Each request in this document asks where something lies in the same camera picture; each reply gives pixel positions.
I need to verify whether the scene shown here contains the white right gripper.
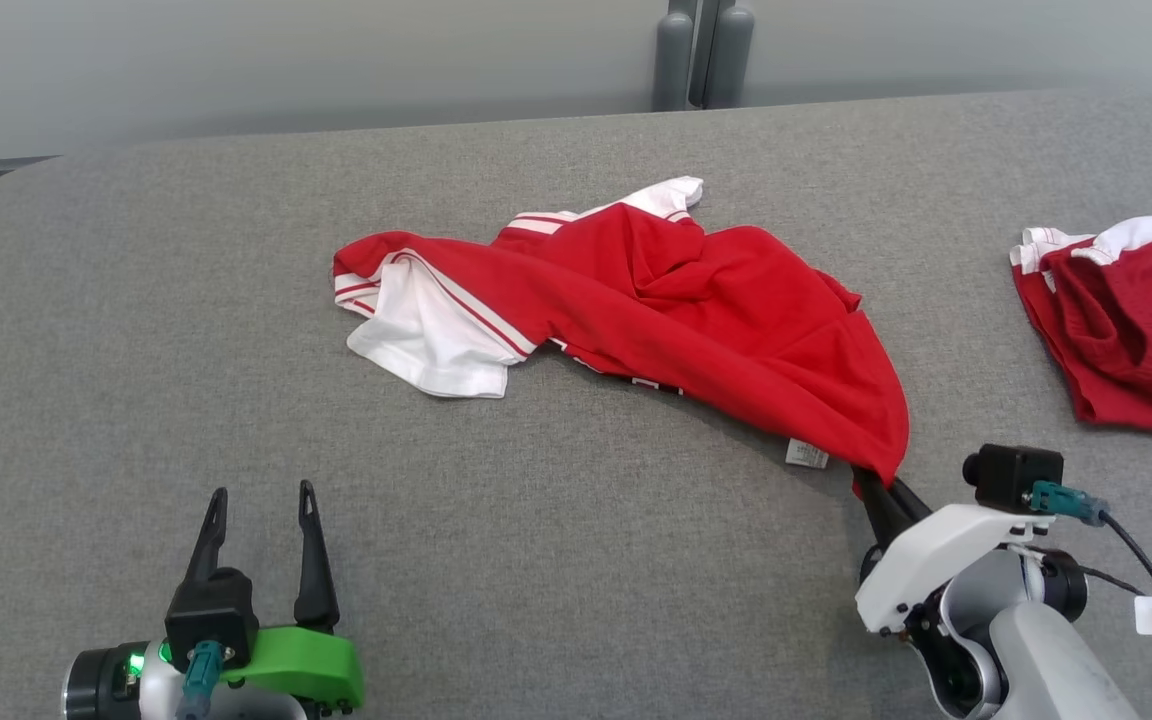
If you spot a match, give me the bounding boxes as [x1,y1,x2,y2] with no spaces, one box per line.
[851,467,1058,636]

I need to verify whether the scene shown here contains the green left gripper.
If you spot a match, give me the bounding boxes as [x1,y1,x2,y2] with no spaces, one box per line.
[183,480,366,713]

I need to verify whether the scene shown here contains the red shirt white sleeves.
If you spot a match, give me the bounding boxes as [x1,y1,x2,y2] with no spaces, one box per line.
[332,176,911,499]

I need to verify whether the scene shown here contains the red shorts white waistband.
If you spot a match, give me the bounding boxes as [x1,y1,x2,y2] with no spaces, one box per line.
[1009,213,1152,442]

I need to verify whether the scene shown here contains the right camera cable teal plug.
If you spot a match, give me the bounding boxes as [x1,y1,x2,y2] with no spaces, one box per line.
[1029,481,1152,691]

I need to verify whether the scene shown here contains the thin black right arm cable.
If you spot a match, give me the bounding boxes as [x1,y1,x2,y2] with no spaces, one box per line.
[1070,562,1152,720]

